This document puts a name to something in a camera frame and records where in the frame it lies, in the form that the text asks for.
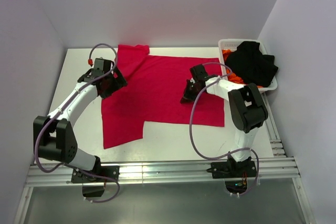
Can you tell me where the red t shirt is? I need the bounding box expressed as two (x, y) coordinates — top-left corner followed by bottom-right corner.
(101, 45), (222, 149)

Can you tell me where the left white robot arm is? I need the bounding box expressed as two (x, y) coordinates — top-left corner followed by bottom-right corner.
(33, 59), (127, 182)

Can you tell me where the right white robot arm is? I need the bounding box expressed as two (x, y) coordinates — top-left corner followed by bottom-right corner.
(181, 64), (268, 177)

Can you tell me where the orange t shirt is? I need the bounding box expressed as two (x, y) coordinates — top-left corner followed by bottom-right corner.
(222, 47), (269, 88)

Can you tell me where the white plastic basket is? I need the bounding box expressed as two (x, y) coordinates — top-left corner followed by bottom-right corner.
(218, 39), (279, 92)

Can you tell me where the black t shirt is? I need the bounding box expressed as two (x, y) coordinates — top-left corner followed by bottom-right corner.
(223, 41), (278, 88)

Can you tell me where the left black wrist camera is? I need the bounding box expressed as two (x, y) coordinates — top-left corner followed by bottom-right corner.
(93, 58), (114, 75)

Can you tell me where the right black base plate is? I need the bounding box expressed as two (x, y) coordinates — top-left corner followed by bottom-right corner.
(206, 158), (257, 179)

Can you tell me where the aluminium rail frame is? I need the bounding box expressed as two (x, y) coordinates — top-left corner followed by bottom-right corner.
(14, 99), (316, 223)

